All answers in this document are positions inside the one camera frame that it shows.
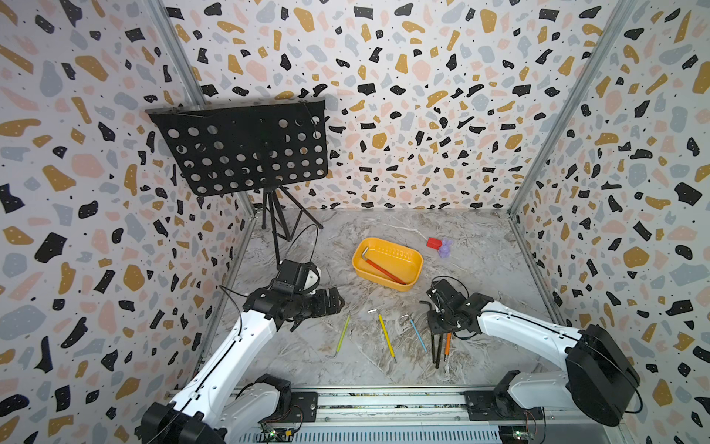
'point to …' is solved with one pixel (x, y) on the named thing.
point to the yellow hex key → (385, 328)
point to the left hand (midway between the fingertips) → (334, 304)
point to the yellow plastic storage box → (388, 265)
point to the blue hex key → (410, 320)
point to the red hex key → (377, 268)
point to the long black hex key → (432, 335)
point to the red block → (434, 243)
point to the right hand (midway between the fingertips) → (432, 323)
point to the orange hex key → (448, 341)
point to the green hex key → (343, 335)
